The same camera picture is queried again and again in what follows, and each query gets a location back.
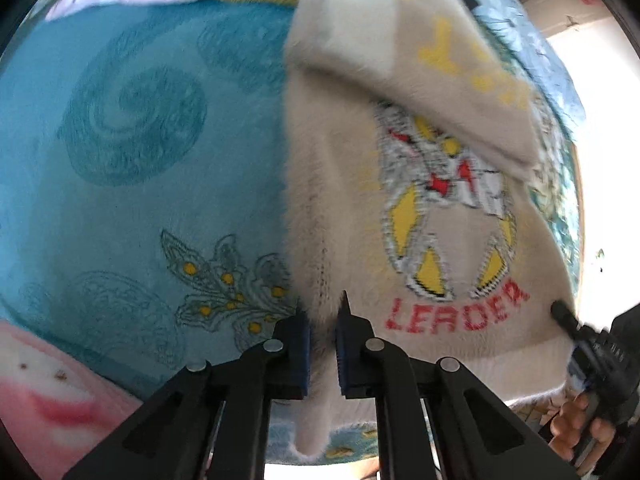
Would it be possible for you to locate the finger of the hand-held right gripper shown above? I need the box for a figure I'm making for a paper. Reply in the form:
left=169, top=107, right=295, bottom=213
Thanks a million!
left=550, top=300, right=585, bottom=337

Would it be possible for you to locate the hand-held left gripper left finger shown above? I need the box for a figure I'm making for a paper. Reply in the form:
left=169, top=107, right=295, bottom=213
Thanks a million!
left=62, top=302, right=312, bottom=480

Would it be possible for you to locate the blue floral duvet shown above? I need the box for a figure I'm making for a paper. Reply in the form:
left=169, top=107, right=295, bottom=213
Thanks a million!
left=445, top=0, right=587, bottom=128

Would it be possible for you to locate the person's right hand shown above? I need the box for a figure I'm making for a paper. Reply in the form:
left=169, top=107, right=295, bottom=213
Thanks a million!
left=547, top=392, right=618, bottom=462

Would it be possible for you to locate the beige fuzzy sweater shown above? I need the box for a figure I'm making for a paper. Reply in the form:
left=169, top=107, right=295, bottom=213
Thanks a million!
left=282, top=0, right=577, bottom=461

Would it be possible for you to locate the teal floral bed sheet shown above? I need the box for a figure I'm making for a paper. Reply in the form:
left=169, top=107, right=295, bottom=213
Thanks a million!
left=0, top=0, right=587, bottom=466

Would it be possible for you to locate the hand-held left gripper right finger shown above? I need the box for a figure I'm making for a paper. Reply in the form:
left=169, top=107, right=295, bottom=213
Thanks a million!
left=335, top=290, right=583, bottom=480

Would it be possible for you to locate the pink cloth with red print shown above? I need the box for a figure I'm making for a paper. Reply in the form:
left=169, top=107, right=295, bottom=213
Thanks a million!
left=0, top=319, right=147, bottom=480

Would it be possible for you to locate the wooden door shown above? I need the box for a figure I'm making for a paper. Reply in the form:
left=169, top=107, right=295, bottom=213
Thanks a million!
left=515, top=0, right=628, bottom=43

